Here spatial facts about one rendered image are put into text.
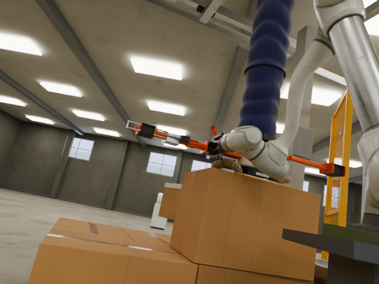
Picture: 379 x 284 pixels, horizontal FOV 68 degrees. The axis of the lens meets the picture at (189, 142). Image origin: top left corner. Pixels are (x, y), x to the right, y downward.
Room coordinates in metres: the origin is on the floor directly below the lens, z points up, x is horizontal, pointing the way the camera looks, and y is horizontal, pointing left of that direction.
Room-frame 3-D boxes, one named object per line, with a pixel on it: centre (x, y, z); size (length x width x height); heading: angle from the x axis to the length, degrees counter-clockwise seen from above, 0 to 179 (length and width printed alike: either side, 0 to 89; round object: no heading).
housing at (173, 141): (1.37, 0.09, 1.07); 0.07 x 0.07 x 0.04; 18
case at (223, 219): (1.50, -0.35, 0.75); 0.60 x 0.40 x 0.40; 106
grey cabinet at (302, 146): (2.73, -1.13, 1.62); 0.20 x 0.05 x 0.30; 108
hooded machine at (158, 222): (9.87, 0.48, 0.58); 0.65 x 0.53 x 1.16; 179
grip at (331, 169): (1.36, -0.72, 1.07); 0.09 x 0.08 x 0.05; 18
